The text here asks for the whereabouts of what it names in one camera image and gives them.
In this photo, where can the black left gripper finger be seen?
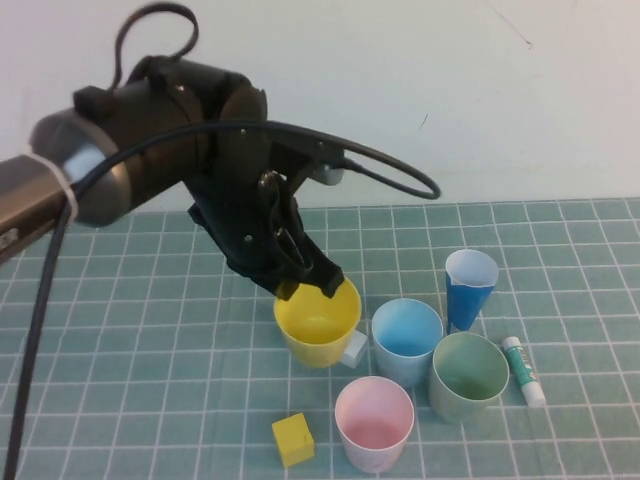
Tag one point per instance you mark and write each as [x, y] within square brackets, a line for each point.
[287, 290]
[330, 277]

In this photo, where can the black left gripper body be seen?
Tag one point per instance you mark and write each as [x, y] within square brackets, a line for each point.
[240, 215]

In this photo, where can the yellow plastic cup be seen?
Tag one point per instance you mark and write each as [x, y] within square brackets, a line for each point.
[320, 340]

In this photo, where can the blue plastic cup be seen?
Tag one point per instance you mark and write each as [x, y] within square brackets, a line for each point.
[406, 335]

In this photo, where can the green plastic cup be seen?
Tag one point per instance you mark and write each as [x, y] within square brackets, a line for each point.
[469, 370]

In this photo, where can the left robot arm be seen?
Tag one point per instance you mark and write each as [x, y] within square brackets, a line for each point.
[150, 115]

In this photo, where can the white foam cube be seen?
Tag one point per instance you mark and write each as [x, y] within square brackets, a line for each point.
[356, 350]

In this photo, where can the blue paper cone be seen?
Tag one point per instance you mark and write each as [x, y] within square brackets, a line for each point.
[464, 305]

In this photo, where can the pink plastic cup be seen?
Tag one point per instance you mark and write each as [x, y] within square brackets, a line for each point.
[374, 415]

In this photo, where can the green grid tablecloth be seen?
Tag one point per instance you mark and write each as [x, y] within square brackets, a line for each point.
[150, 350]

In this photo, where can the yellow foam cube with crack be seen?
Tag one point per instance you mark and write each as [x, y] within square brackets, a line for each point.
[293, 440]

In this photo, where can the white zip tie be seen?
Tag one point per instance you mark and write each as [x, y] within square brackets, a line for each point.
[65, 185]

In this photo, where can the green white glue stick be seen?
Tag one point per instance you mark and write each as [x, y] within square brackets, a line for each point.
[523, 370]

